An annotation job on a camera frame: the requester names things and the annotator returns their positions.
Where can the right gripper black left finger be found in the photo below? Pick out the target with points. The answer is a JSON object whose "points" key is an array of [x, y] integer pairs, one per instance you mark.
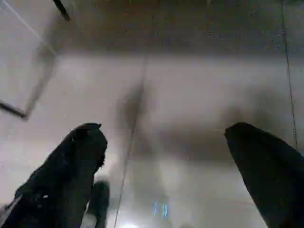
{"points": [[59, 178]]}

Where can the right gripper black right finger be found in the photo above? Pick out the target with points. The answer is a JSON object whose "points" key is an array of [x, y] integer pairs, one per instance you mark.
{"points": [[270, 180]]}

